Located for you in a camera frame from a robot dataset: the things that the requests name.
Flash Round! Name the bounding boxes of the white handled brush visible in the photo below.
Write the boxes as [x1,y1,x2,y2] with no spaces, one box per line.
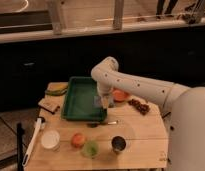
[22,117,45,167]

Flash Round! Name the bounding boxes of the orange bowl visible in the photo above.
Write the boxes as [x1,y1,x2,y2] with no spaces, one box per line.
[112,89,129,102]

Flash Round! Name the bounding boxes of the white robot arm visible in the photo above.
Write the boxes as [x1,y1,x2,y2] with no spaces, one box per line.
[91,57,205,171]

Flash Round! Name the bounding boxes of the orange fruit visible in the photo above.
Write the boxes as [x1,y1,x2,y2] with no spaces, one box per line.
[71,133,86,148]

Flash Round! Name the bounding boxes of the brown wooden block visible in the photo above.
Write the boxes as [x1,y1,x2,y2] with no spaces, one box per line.
[38,98,59,114]

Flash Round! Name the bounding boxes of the green plastic tray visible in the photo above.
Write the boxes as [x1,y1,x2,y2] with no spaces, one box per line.
[61,77,107,121]

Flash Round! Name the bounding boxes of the yellow sponge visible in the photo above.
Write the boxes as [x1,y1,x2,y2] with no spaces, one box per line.
[101,97,109,109]

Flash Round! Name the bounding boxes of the yellow banana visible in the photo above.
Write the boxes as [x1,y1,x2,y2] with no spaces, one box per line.
[45,84,67,96]

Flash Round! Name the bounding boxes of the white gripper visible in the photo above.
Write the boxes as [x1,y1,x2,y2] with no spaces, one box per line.
[94,82,115,108]

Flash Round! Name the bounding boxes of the green apple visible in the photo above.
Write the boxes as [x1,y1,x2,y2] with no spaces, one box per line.
[81,140,99,158]

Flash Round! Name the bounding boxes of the wooden railing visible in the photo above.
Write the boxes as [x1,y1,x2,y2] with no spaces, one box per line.
[0,0,205,43]

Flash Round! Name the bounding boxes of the dark metal cup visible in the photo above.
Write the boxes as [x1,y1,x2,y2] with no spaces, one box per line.
[111,136,126,154]

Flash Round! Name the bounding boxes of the small knife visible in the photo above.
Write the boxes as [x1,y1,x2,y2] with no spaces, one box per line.
[86,120,119,129]

